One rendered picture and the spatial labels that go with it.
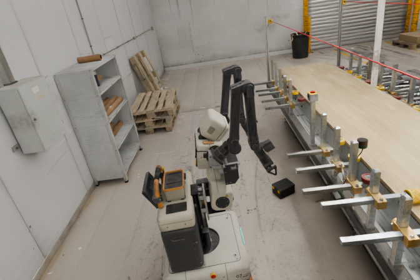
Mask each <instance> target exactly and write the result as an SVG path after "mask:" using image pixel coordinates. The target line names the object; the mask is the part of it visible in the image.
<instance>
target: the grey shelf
mask: <svg viewBox="0 0 420 280"><path fill-rule="evenodd" d="M115 63H116V64H115ZM93 71H95V72H96V74H100V75H101V76H102V79H101V80H100V81H99V83H100V86H98V85H97V83H96V80H95V77H94V74H93ZM53 76H54V78H55V81H56V84H57V86H58V89H59V92H60V93H61V97H62V100H63V101H64V104H65V107H66V109H67V112H68V114H69V117H70V120H71V122H72V125H73V128H74V130H75V132H76V135H77V138H78V140H79V143H80V145H81V148H82V151H83V153H84V156H85V158H86V161H87V164H88V166H89V169H90V171H91V174H92V177H93V179H94V182H95V184H96V186H99V183H98V181H103V180H108V179H118V178H124V181H125V183H128V181H129V180H128V177H127V175H126V173H127V171H128V168H129V165H130V164H131V163H132V161H133V159H134V157H135V155H136V152H137V150H138V148H140V149H139V150H140V151H141V150H143V149H142V147H141V143H140V140H139V136H138V132H137V129H136V125H135V122H134V118H133V114H132V111H131V107H130V105H129V101H128V97H127V94H126V90H125V87H124V83H123V79H122V76H121V72H120V70H119V66H118V62H117V59H116V55H115V54H113V55H109V56H102V60H100V61H93V62H85V63H80V64H79V63H76V64H74V65H72V66H70V67H68V68H66V69H64V70H62V71H60V72H58V73H56V74H54V75H53ZM90 78H91V79H90ZM120 81H121V82H120ZM91 82H92V83H91ZM121 85H122V86H121ZM113 96H117V97H122V98H123V101H122V102H121V103H120V104H119V106H118V107H117V108H116V109H115V110H114V111H113V112H112V113H111V114H110V115H109V116H107V114H106V110H105V108H104V105H103V100H105V99H106V98H110V99H111V98H112V97H113ZM124 96H125V97H124ZM102 99H103V100H102ZM100 108H101V109H100ZM128 109H129V110H128ZM101 112H102V113H101ZM129 113H130V114H129ZM118 121H122V122H123V124H122V126H121V128H120V129H119V131H118V132H117V134H116V135H115V137H114V135H113V132H112V129H111V125H110V122H112V123H115V124H117V123H118ZM106 127H107V128H106ZM134 131H135V132H134ZM136 137H137V138H136ZM110 138H111V139H110Z"/></svg>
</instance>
